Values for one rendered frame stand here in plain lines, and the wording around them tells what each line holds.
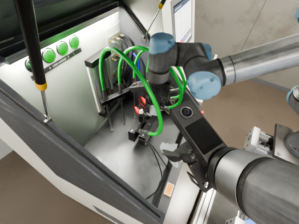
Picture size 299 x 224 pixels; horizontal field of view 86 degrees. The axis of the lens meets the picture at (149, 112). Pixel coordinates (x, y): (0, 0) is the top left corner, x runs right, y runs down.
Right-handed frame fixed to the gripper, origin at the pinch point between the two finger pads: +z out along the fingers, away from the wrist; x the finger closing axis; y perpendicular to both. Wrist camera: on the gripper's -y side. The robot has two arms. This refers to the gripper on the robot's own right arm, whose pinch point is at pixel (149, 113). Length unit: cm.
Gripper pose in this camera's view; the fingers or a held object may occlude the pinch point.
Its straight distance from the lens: 73.9
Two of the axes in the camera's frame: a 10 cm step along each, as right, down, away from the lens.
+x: 4.1, -6.6, 6.3
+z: -0.5, 6.8, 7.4
